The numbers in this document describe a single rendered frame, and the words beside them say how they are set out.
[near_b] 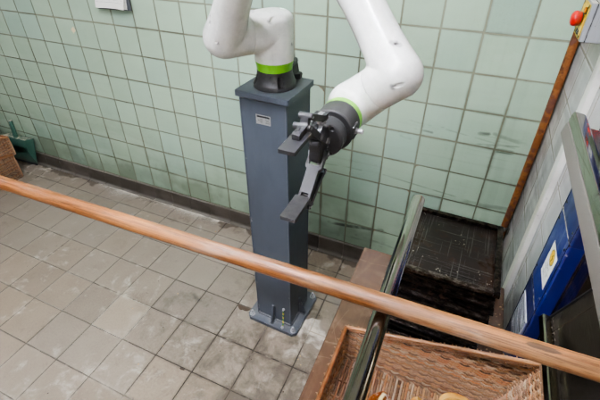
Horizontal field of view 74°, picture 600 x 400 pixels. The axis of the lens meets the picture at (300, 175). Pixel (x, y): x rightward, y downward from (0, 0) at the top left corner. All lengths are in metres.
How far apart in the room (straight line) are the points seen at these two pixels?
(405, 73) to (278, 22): 0.56
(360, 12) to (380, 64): 0.13
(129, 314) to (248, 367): 0.69
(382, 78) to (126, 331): 1.79
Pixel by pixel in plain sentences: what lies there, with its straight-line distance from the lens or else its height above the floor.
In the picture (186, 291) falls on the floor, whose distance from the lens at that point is 2.32.
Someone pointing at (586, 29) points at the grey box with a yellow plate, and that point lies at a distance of 1.36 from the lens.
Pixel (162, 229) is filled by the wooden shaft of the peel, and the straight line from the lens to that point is 0.82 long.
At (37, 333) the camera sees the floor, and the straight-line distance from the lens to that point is 2.44.
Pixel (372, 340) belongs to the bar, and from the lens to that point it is 0.67.
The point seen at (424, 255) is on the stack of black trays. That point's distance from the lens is 1.21.
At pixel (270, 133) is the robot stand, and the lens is 1.40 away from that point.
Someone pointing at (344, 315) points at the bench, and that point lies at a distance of 1.43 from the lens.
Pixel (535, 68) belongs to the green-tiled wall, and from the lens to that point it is 1.75.
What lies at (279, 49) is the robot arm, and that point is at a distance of 1.32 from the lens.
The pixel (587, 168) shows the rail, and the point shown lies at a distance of 0.66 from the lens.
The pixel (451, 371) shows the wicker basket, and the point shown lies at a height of 0.70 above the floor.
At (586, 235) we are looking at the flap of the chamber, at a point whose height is 1.40.
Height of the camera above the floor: 1.72
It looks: 34 degrees down
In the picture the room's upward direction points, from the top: straight up
